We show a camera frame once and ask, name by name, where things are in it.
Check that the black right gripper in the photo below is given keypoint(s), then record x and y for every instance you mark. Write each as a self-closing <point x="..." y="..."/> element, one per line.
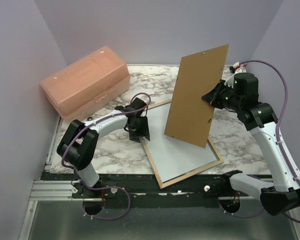
<point x="211" y="97"/>

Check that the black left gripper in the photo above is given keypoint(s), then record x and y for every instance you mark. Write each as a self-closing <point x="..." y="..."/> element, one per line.
<point x="145" y="131"/>

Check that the blue wooden picture frame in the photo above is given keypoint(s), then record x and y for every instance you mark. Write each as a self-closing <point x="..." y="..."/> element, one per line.
<point x="190" y="172"/>

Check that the brown cardboard backing board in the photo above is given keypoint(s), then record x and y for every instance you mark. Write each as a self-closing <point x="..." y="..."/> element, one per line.
<point x="189" y="117"/>

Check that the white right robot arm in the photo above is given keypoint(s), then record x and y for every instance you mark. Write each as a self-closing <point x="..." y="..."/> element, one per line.
<point x="283" y="193"/>

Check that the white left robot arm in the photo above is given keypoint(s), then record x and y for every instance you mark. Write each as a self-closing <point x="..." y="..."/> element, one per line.
<point x="78" y="144"/>

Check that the translucent orange plastic box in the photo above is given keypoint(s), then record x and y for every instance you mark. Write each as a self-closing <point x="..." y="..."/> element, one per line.
<point x="85" y="86"/>

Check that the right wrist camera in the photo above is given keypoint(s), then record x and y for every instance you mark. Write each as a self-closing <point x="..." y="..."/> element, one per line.
<point x="237" y="68"/>

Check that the aluminium mounting rail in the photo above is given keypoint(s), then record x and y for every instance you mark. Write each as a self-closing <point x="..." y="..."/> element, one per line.
<point x="67" y="186"/>

